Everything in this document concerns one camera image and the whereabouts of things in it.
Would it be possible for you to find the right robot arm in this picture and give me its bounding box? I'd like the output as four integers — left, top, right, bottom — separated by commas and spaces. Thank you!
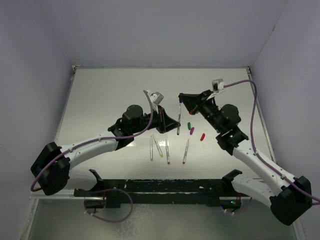
178, 90, 313, 226

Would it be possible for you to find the red pen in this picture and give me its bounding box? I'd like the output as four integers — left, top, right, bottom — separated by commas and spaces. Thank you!
182, 139, 190, 165

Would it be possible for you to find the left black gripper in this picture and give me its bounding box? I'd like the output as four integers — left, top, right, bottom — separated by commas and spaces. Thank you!
131, 105, 180, 134

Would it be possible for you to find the green pen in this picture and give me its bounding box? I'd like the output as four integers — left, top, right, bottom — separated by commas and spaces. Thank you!
149, 135, 153, 161

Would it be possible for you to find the yellow pen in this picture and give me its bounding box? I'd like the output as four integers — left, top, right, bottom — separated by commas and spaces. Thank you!
152, 135, 164, 158

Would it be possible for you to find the purple pen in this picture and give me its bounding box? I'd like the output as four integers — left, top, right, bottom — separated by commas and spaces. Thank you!
165, 139, 171, 165

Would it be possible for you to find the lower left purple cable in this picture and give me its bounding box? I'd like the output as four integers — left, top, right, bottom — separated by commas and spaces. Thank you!
83, 187, 134, 223

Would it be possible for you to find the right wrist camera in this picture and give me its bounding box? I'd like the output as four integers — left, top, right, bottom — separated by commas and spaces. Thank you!
211, 78, 225, 94

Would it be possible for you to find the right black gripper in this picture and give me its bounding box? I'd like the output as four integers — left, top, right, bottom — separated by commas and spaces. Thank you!
179, 89, 224, 133

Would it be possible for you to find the aluminium rail frame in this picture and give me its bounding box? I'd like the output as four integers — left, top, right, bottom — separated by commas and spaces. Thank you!
29, 188, 76, 200

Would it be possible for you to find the blue pen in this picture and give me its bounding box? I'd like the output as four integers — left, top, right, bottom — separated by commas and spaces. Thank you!
177, 103, 182, 136

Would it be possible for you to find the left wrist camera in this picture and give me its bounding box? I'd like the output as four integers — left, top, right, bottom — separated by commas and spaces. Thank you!
147, 90, 164, 106

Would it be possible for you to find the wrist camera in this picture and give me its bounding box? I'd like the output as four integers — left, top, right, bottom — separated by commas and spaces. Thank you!
147, 90, 164, 106
211, 78, 225, 94

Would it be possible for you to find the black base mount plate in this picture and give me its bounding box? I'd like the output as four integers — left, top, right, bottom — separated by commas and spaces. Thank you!
74, 179, 242, 211

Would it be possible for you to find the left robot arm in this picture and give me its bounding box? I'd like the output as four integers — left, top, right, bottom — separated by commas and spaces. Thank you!
30, 105, 181, 196

